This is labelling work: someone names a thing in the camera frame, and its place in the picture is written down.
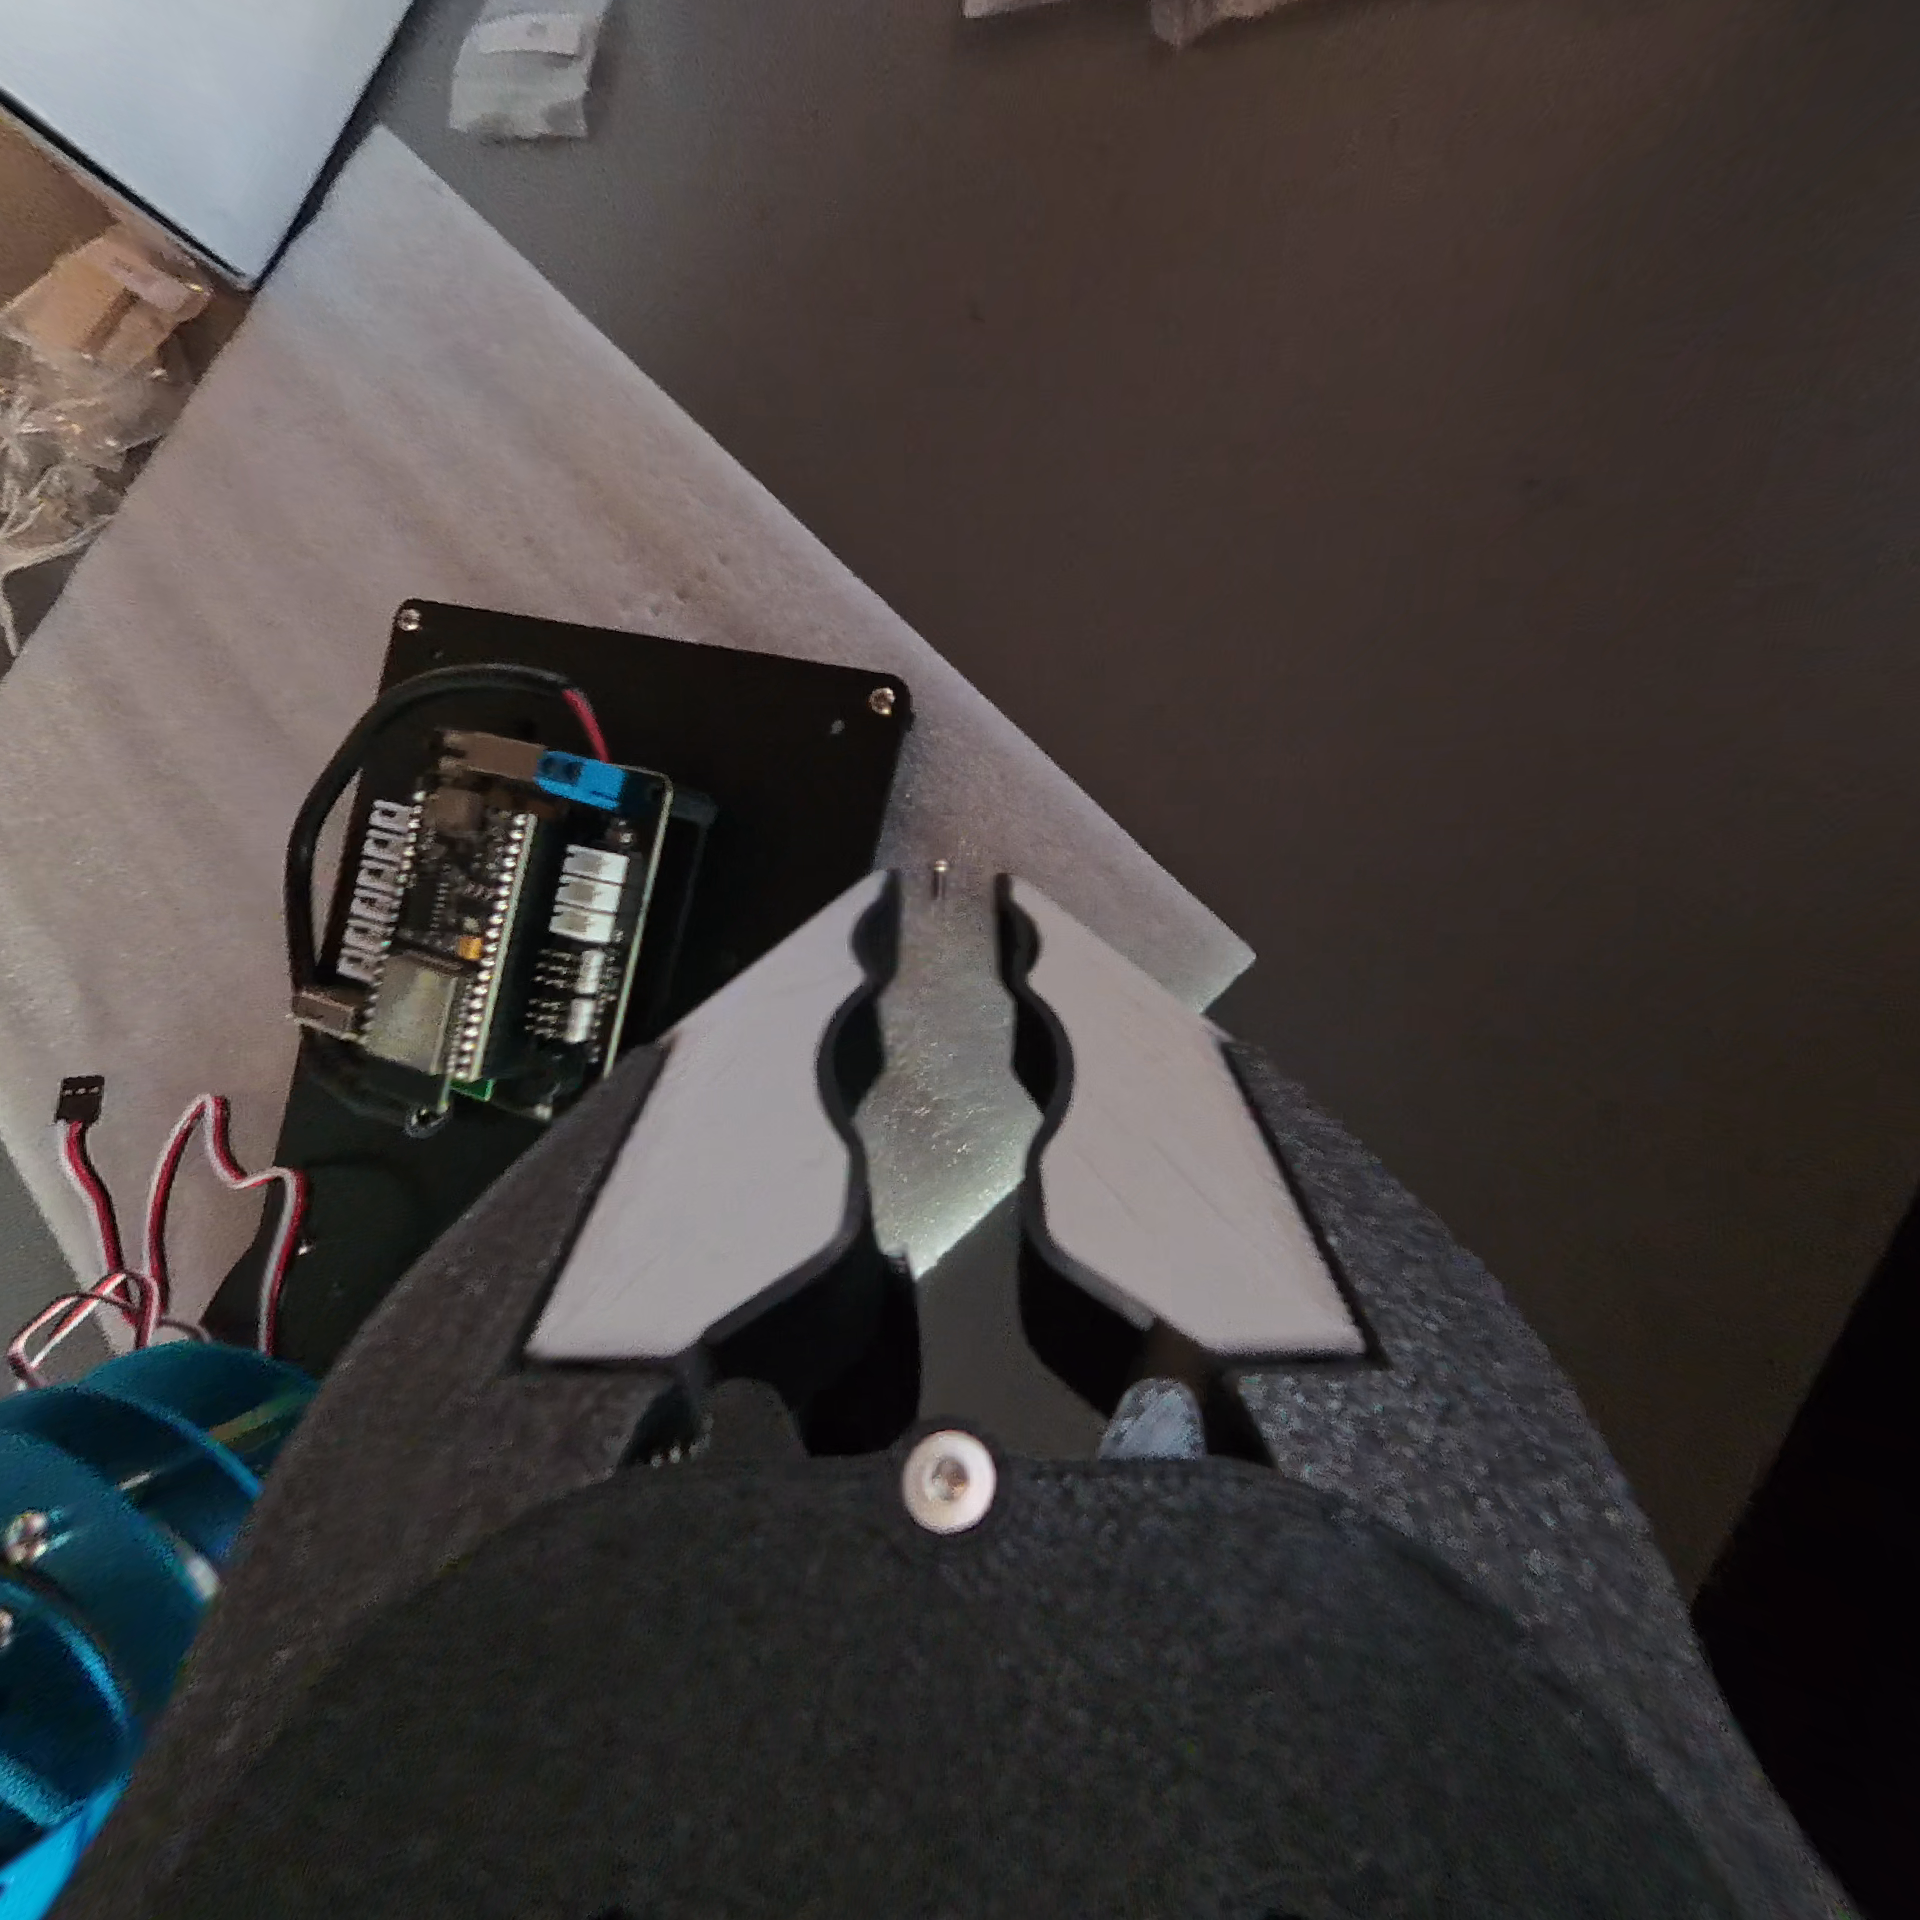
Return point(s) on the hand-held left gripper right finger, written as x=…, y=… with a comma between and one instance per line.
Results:
x=1184, y=1171

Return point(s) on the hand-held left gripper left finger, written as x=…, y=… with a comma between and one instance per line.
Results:
x=705, y=1171

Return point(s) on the black circuit board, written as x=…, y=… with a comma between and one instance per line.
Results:
x=451, y=901

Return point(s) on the black metal base plate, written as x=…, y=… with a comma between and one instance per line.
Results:
x=781, y=750

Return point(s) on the white foam sheet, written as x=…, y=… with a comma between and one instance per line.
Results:
x=451, y=451

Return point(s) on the clear bag with beige parts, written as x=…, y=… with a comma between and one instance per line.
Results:
x=90, y=292

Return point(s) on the white orange cardboard box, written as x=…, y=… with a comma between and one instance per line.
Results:
x=181, y=104

